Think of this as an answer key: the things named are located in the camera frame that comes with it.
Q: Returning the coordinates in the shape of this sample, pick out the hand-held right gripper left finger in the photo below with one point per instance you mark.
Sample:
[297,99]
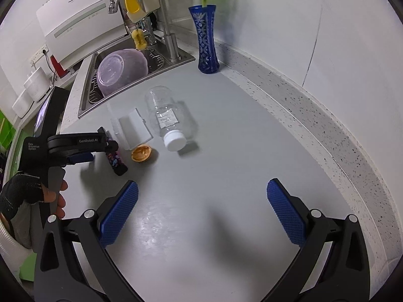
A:
[119,214]

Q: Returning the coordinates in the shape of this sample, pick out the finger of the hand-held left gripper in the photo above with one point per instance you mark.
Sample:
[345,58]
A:
[80,159]
[82,142]

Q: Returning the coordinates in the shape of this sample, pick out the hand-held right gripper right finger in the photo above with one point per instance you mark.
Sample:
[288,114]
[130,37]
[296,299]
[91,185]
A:
[286,214]

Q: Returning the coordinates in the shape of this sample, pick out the dark floral patterned box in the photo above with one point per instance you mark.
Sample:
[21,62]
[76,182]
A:
[118,163]

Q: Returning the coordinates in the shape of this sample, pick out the person's left hand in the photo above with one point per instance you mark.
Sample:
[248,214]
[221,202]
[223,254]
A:
[22,192]

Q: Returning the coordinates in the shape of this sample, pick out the green plastic crate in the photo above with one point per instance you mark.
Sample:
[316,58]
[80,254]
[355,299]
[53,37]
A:
[6,129]

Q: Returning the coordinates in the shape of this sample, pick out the white box appliance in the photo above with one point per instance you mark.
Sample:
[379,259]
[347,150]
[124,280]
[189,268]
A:
[22,103]

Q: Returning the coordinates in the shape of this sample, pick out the clear plastic tray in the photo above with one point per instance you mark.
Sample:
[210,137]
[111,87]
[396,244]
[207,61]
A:
[135,125]

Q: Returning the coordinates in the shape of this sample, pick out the brown walnut shell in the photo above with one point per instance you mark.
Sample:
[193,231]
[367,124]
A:
[142,154]

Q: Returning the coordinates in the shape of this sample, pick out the white round appliance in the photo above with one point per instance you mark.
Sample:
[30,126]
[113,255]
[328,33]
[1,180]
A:
[36,83]

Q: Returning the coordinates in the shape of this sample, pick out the grey cloth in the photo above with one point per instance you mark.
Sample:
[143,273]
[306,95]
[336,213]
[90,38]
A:
[28,226]

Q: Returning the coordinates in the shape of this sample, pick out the red plastic container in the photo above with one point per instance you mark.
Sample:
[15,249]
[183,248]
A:
[58,67]

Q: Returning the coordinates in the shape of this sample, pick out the purple plastic basin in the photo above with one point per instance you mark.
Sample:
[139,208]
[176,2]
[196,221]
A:
[122,70]

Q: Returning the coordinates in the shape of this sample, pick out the clear plastic bottle white cap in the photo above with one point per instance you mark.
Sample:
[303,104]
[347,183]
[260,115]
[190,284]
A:
[167,113]

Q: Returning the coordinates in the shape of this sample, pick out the white countertop dishwasher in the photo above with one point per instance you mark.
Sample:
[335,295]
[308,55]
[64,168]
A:
[78,28]

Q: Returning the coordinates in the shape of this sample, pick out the yellow sponge brush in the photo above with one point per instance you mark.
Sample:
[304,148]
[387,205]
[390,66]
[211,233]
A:
[139,39]

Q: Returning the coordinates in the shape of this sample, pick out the stainless steel sink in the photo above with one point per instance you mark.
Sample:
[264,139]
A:
[176,63]

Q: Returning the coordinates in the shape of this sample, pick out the small gooseneck steel faucet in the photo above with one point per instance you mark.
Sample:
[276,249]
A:
[171,47]

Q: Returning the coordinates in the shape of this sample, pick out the tall pull-down steel faucet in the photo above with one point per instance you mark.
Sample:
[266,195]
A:
[148,28]

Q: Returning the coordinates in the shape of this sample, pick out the yellow and white scoop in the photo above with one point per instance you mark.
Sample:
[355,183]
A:
[133,4]

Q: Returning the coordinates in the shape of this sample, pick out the blue patterned glass vase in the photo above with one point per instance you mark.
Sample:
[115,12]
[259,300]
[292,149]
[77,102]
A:
[204,44]

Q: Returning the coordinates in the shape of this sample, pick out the white wall socket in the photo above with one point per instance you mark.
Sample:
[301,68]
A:
[41,56]

